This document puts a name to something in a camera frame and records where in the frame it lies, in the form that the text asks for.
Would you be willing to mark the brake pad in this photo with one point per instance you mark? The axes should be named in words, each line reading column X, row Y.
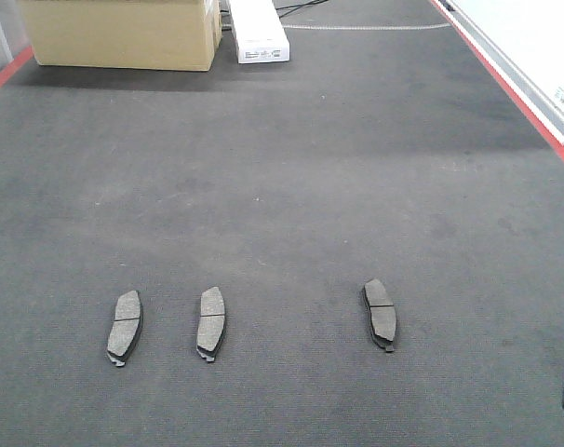
column 383, row 322
column 126, row 328
column 211, row 324

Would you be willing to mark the white long box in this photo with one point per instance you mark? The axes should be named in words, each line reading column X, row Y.
column 258, row 32

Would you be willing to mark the cardboard box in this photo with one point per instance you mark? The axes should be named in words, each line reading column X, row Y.
column 152, row 35

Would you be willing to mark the red white conveyor side rail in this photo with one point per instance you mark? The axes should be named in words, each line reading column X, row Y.
column 521, row 44

